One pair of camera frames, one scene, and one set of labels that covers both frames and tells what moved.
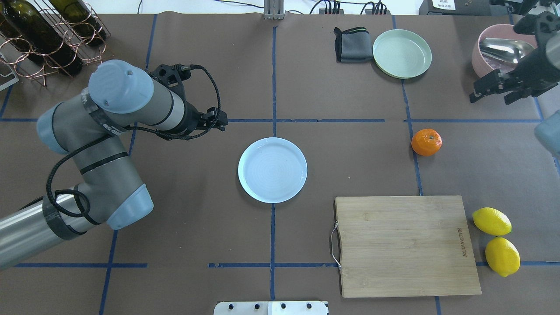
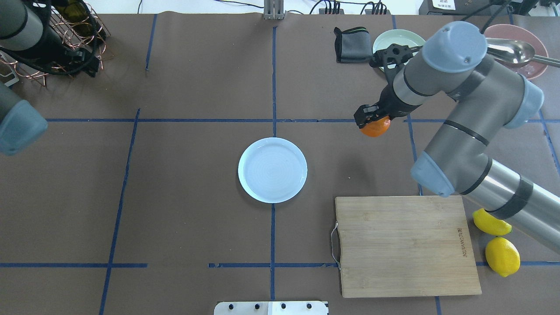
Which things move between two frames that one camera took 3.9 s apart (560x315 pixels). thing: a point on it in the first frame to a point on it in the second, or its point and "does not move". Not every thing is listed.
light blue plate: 272,169 does not move
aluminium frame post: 274,9 does not move
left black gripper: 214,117 to 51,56
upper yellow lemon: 502,256 does not move
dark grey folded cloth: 353,45 does not move
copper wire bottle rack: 62,40 does not move
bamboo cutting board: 396,246 does not move
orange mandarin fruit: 426,142 to 376,128
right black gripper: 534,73 to 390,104
